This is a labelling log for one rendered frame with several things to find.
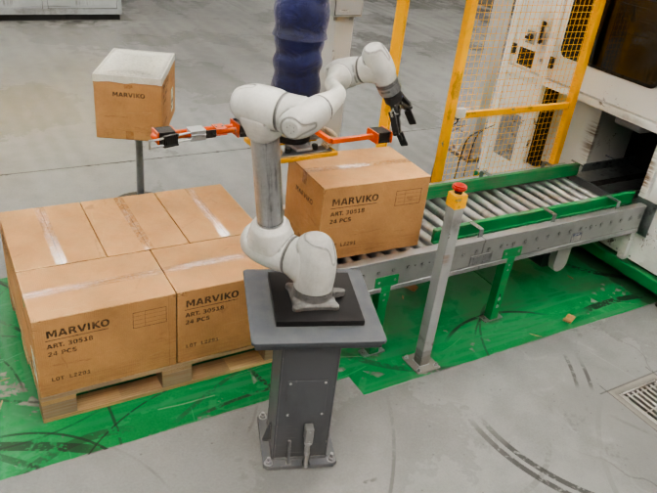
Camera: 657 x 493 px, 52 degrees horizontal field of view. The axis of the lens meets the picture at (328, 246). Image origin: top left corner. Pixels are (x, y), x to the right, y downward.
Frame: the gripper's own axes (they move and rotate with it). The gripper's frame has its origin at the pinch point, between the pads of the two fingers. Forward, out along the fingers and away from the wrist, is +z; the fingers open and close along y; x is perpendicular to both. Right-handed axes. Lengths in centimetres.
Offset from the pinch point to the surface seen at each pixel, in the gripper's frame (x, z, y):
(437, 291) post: -13, 90, 12
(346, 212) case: -46, 40, 3
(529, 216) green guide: 13, 123, -70
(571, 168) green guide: 20, 164, -155
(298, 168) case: -69, 22, -11
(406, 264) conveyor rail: -28, 79, 3
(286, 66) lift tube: -45, -35, -9
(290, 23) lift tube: -39, -50, -16
